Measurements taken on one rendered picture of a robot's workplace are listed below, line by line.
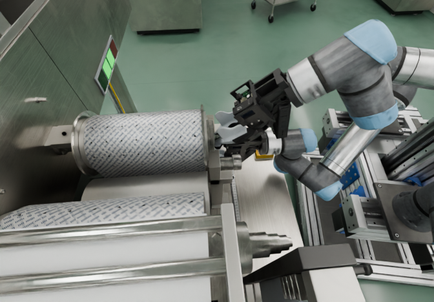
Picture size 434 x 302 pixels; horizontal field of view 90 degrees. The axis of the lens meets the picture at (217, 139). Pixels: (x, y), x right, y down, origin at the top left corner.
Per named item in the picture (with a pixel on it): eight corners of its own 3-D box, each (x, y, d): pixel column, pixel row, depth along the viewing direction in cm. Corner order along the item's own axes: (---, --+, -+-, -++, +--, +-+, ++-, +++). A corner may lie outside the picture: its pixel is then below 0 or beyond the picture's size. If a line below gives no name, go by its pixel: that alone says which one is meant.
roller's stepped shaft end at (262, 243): (290, 256, 30) (298, 253, 28) (248, 260, 30) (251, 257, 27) (285, 231, 32) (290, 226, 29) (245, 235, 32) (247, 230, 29)
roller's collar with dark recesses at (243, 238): (248, 274, 30) (255, 271, 25) (205, 279, 30) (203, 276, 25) (241, 226, 34) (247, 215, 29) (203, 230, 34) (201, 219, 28)
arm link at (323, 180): (432, 79, 66) (326, 201, 73) (394, 63, 71) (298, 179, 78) (453, 62, 56) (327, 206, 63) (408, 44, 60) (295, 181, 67)
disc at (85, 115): (100, 186, 51) (64, 153, 39) (97, 187, 51) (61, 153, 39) (112, 136, 60) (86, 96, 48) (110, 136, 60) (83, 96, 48)
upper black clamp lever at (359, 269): (370, 275, 26) (377, 275, 24) (329, 279, 25) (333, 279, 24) (365, 262, 26) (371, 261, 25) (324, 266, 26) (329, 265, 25)
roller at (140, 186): (211, 230, 51) (209, 216, 42) (101, 240, 50) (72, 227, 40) (208, 183, 58) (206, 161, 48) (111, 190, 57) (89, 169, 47)
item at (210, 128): (212, 115, 48) (212, 124, 55) (203, 115, 48) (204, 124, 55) (215, 148, 46) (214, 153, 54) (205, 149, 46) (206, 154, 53)
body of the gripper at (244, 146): (223, 125, 64) (263, 122, 64) (222, 142, 71) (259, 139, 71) (225, 147, 59) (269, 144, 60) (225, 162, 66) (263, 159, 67)
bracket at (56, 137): (75, 147, 46) (70, 142, 44) (48, 149, 46) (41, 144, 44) (82, 128, 49) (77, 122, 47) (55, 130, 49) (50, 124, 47)
